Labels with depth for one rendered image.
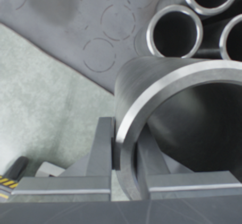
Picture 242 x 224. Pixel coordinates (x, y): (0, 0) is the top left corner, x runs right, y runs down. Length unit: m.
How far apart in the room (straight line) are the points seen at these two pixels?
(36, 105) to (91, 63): 0.49
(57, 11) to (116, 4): 0.21
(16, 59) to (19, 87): 0.15
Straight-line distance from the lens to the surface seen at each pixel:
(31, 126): 1.12
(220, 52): 0.47
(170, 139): 0.25
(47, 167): 1.10
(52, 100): 1.02
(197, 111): 0.25
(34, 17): 0.74
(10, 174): 1.10
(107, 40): 0.67
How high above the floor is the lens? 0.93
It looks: 74 degrees down
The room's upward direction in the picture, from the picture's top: 173 degrees clockwise
